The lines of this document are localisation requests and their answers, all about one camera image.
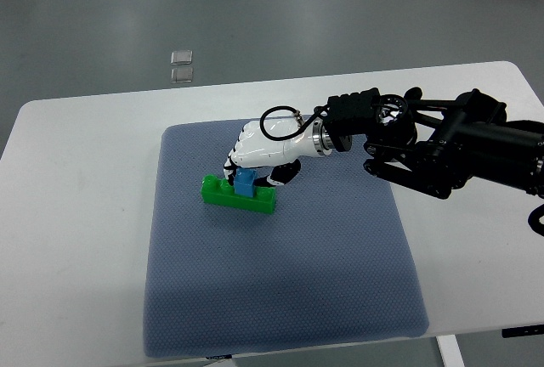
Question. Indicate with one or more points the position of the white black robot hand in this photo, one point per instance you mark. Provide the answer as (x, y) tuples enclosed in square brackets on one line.
[(253, 150)]

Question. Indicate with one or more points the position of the small blue block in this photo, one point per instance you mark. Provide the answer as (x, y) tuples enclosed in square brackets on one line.
[(244, 182)]

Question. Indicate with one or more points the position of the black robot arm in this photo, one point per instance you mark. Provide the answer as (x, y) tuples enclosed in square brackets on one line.
[(436, 146)]

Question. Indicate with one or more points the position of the long green block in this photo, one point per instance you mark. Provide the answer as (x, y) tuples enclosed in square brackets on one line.
[(219, 192)]

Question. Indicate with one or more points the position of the upper metal floor plate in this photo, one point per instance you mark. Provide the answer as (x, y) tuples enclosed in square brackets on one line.
[(181, 57)]

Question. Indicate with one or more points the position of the blue-grey fabric mat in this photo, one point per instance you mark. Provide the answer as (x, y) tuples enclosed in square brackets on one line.
[(330, 265)]

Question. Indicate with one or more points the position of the white table leg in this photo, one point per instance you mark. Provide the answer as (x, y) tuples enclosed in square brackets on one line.
[(449, 351)]

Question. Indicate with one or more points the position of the black table control panel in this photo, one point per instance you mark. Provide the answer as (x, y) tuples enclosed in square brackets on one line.
[(521, 331)]

